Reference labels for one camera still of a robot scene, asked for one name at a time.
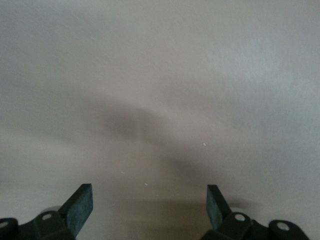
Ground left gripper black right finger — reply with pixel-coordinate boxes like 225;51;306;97
200;184;311;240

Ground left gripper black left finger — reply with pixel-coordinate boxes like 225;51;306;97
0;183;94;240

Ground brown table cover mat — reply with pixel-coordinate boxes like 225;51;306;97
0;0;320;240

